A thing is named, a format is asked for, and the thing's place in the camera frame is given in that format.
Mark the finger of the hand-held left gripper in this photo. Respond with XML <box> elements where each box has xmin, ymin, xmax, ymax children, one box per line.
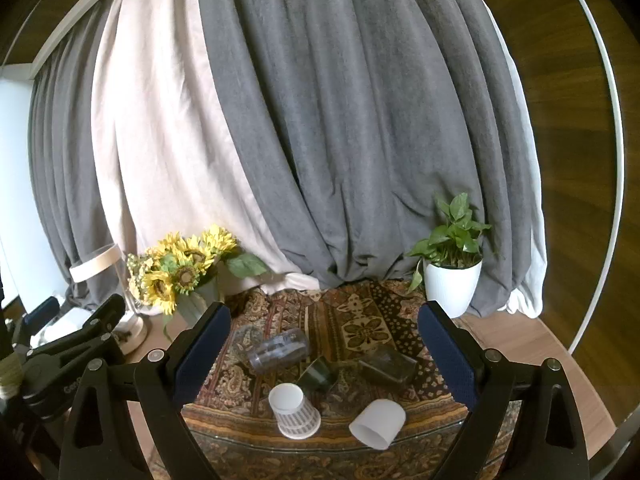
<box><xmin>11</xmin><ymin>296</ymin><xmax>61</xmax><ymax>343</ymax></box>
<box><xmin>30</xmin><ymin>294</ymin><xmax>127</xmax><ymax>358</ymax></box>

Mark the grey glass vase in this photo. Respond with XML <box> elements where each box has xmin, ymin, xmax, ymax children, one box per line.
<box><xmin>176</xmin><ymin>276</ymin><xmax>222</xmax><ymax>328</ymax></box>

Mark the plain white cup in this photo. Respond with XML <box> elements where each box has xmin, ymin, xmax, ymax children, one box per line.
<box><xmin>348</xmin><ymin>399</ymin><xmax>407</xmax><ymax>449</ymax></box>

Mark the sunflower bouquet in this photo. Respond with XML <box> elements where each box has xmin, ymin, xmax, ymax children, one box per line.
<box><xmin>125</xmin><ymin>224</ymin><xmax>269</xmax><ymax>317</ymax></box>

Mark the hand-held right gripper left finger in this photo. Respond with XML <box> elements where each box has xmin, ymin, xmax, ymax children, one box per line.
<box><xmin>59</xmin><ymin>301</ymin><xmax>233</xmax><ymax>480</ymax></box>

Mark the clear plastic cup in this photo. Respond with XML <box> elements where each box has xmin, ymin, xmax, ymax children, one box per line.
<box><xmin>247</xmin><ymin>328</ymin><xmax>309</xmax><ymax>374</ymax></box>

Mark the white panel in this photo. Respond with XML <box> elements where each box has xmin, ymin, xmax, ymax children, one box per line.
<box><xmin>0</xmin><ymin>74</ymin><xmax>38</xmax><ymax>311</ymax></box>

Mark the beige curtain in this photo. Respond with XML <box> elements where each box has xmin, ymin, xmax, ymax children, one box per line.
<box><xmin>91</xmin><ymin>0</ymin><xmax>323</xmax><ymax>295</ymax></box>

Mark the green plant in white pot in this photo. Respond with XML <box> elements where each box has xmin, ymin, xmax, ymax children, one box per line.
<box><xmin>405</xmin><ymin>192</ymin><xmax>494</xmax><ymax>319</ymax></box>

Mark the white patterned paper cup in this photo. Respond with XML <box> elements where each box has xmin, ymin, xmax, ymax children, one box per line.
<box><xmin>268</xmin><ymin>383</ymin><xmax>321</xmax><ymax>440</ymax></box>

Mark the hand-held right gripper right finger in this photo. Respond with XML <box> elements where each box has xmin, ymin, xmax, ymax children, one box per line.
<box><xmin>417</xmin><ymin>300</ymin><xmax>591</xmax><ymax>480</ymax></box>

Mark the patterned paisley table cloth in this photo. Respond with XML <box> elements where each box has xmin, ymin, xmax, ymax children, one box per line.
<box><xmin>150</xmin><ymin>279</ymin><xmax>518</xmax><ymax>480</ymax></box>

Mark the dark square glass cup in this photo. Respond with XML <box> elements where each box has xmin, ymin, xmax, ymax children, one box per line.
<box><xmin>358</xmin><ymin>344</ymin><xmax>419</xmax><ymax>387</ymax></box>

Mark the narrow grey curtain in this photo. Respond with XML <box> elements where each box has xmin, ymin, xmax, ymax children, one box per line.
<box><xmin>27</xmin><ymin>7</ymin><xmax>132</xmax><ymax>313</ymax></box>

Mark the white sheer curtain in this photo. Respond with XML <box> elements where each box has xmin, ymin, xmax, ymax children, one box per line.
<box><xmin>484</xmin><ymin>7</ymin><xmax>547</xmax><ymax>318</ymax></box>

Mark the wide grey curtain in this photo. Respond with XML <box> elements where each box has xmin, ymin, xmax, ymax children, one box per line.
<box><xmin>196</xmin><ymin>0</ymin><xmax>532</xmax><ymax>319</ymax></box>

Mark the dark green cup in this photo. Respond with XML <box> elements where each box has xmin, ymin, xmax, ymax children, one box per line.
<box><xmin>299</xmin><ymin>357</ymin><xmax>337</xmax><ymax>392</ymax></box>

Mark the white curtain rail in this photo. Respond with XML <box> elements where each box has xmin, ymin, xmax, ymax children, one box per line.
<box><xmin>31</xmin><ymin>0</ymin><xmax>153</xmax><ymax>82</ymax></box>

